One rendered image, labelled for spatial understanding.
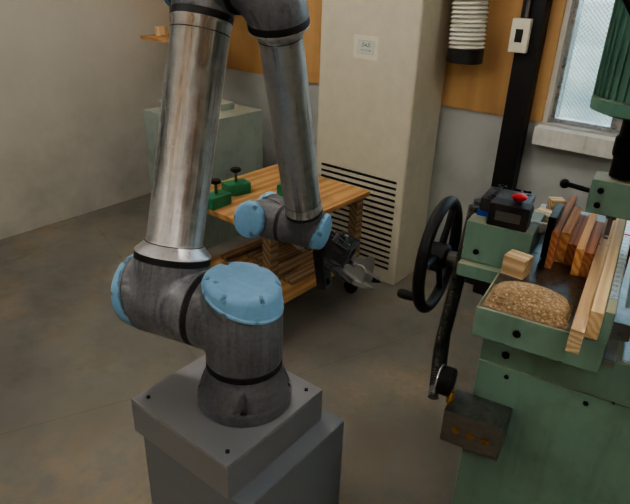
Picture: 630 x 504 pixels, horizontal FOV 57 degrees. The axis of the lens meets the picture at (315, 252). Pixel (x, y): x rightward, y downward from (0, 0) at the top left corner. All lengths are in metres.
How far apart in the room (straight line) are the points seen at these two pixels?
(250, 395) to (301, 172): 0.48
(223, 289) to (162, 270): 0.14
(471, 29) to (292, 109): 1.54
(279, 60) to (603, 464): 1.00
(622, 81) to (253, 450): 0.93
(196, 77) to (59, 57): 2.59
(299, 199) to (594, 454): 0.79
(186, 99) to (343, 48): 1.75
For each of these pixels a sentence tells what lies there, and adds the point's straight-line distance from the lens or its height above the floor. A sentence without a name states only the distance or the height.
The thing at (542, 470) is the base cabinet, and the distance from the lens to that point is 1.38.
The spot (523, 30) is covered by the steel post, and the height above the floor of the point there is 1.23.
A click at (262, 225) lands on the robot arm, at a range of 1.39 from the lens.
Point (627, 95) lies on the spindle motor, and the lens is 1.18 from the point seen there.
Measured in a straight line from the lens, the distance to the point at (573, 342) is 0.98.
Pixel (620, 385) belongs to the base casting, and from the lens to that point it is 1.22.
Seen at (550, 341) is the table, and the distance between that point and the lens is 1.05.
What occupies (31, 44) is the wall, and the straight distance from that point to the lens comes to 3.59.
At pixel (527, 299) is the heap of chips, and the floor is 0.93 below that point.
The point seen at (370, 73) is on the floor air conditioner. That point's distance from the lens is 2.72.
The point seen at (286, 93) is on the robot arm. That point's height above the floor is 1.20.
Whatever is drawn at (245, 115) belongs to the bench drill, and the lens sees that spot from 3.25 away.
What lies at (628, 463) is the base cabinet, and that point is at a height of 0.59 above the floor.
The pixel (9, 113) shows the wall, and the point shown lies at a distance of 3.56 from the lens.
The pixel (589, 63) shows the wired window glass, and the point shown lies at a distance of 2.73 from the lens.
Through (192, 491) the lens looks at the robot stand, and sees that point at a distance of 1.26.
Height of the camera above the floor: 1.42
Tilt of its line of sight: 26 degrees down
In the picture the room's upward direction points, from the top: 2 degrees clockwise
